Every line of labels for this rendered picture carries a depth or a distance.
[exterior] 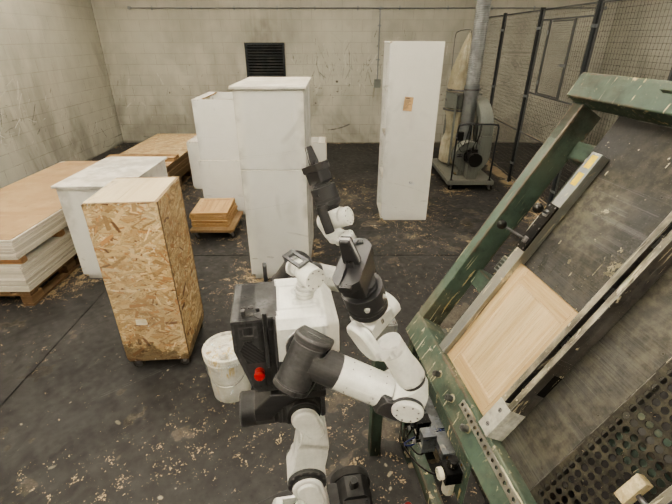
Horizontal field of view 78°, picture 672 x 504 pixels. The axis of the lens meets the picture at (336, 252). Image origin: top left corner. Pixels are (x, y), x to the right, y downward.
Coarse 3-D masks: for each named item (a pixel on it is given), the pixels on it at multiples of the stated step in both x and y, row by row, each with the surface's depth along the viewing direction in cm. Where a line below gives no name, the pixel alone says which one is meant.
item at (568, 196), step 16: (608, 160) 145; (592, 176) 147; (560, 192) 153; (576, 192) 149; (560, 208) 151; (512, 256) 162; (528, 256) 158; (512, 272) 161; (496, 288) 163; (480, 304) 167; (464, 320) 171; (448, 336) 176; (448, 352) 175
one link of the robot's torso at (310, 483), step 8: (304, 480) 147; (312, 480) 147; (296, 488) 147; (304, 488) 147; (312, 488) 147; (320, 488) 150; (296, 496) 150; (304, 496) 149; (312, 496) 149; (320, 496) 150
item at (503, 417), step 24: (648, 240) 115; (624, 264) 118; (648, 264) 112; (624, 288) 115; (648, 288) 116; (600, 312) 118; (624, 312) 119; (576, 336) 122; (600, 336) 122; (552, 360) 126; (576, 360) 125; (528, 384) 130; (552, 384) 128; (504, 408) 134; (528, 408) 132; (504, 432) 136
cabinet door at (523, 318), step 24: (504, 288) 162; (528, 288) 151; (504, 312) 157; (528, 312) 147; (552, 312) 138; (576, 312) 131; (480, 336) 163; (504, 336) 153; (528, 336) 143; (552, 336) 135; (456, 360) 169; (480, 360) 158; (504, 360) 148; (528, 360) 139; (480, 384) 153; (504, 384) 144; (480, 408) 149
